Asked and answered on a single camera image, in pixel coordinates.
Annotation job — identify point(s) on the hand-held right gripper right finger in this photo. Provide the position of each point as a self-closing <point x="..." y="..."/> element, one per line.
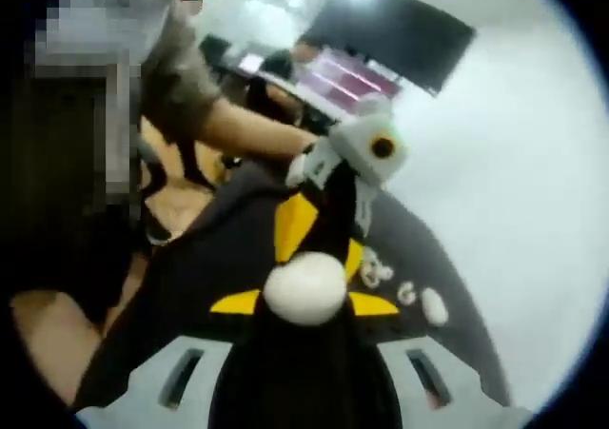
<point x="457" y="381"/>

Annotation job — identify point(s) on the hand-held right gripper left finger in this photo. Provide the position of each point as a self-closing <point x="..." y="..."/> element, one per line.
<point x="152" y="381"/>

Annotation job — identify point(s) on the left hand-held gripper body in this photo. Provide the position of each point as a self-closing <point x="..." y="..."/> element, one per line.
<point x="366" y="139"/>

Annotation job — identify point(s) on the white stem earphone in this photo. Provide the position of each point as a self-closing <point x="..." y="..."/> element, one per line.
<point x="369" y="272"/>

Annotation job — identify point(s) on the white oval charging case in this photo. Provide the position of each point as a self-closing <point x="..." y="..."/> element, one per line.
<point x="304" y="288"/>

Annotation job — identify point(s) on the white rounded rectangular charging case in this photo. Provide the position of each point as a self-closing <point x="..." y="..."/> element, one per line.
<point x="434" y="306"/>

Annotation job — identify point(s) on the laptop with purple screen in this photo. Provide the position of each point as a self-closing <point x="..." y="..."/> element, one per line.
<point x="347" y="79"/>

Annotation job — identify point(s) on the black table mat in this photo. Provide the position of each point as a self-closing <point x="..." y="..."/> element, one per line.
<point x="228" y="239"/>

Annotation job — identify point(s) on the person's bare leg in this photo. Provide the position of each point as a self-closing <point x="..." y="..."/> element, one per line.
<point x="52" y="338"/>

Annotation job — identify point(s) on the lit desk monitor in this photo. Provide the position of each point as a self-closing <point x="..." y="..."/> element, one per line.
<point x="250" y="63"/>

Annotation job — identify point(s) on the black wall screen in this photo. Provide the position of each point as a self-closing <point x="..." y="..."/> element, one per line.
<point x="395" y="34"/>

